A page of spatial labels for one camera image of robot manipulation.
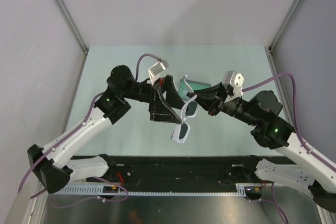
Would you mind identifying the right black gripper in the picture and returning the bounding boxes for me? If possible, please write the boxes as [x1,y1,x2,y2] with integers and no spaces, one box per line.
[187,82,260,126]

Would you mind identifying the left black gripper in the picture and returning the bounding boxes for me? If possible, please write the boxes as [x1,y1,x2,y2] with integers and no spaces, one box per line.
[122,76,187,124]

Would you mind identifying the grey glasses case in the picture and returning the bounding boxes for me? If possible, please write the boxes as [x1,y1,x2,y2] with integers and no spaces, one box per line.
[178,79,211,100]

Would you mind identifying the white frame sunglasses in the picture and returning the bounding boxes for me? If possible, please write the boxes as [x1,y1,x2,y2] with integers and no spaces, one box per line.
[170,74,199,144]

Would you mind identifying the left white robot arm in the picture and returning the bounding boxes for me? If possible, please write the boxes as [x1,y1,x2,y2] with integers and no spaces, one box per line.
[27,60,184,194]

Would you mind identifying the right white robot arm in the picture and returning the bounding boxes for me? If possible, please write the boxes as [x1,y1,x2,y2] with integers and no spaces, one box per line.
[187,83,335,212]

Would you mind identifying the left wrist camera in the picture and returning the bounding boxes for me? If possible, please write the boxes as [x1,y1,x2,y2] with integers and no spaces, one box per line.
[148,60,169,85]

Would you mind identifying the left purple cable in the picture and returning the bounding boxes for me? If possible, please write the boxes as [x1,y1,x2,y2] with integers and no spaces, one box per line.
[17,53,163,209]

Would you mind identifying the grey slotted cable duct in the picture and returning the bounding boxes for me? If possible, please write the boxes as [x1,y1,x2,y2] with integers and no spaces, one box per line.
[56,183,261,197]

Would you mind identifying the right aluminium frame post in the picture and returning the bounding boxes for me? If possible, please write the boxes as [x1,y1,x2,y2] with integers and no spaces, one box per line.
[268,0,304,52]

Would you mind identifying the aluminium frame post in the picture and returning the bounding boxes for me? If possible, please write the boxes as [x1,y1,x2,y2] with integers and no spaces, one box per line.
[54,0,89,55]
[268,0,304,52]

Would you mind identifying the left aluminium frame post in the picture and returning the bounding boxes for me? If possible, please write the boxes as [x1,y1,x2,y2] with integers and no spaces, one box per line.
[54,0,89,55]

